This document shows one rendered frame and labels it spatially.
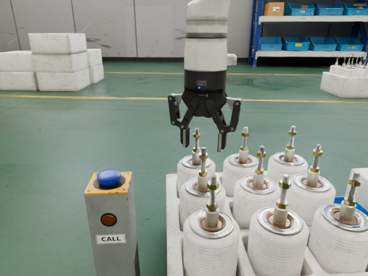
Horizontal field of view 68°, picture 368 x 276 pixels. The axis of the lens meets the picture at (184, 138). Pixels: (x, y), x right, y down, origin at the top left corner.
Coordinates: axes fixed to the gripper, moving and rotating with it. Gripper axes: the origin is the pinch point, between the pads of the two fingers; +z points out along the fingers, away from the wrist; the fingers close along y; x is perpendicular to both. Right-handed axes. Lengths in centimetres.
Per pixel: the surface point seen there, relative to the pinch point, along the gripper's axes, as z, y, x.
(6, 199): 35, -73, 10
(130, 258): 17.5, -8.9, -15.5
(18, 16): -48, -479, 403
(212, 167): 10.5, 0.0, 10.1
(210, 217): 8.0, 4.6, -11.9
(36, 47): -6, -208, 167
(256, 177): 7.8, 10.7, 3.5
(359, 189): 21, 38, 31
